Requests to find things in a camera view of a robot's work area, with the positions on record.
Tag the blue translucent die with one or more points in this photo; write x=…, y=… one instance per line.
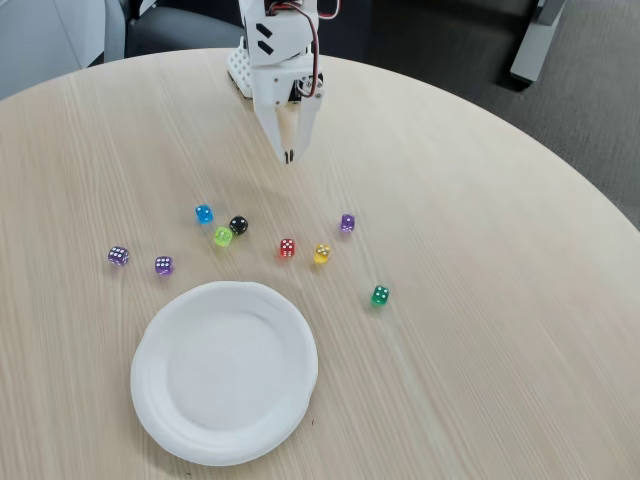
x=203, y=214

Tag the grey desk leg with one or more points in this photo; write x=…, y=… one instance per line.
x=532, y=45

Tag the black die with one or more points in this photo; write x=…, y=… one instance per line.
x=239, y=225

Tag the dark grey chair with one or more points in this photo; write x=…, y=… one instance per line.
x=175, y=30

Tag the lime green translucent die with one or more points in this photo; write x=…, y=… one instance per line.
x=223, y=236

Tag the white paper plate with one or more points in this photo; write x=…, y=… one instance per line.
x=225, y=375

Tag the purple translucent die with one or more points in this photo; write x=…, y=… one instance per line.
x=118, y=256
x=164, y=265
x=347, y=223

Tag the red translucent die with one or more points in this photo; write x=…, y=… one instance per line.
x=287, y=248

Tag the white cabinet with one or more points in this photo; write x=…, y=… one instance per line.
x=40, y=40

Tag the dark green translucent die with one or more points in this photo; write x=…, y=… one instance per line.
x=380, y=296

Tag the yellow translucent die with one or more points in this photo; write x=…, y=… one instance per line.
x=322, y=253

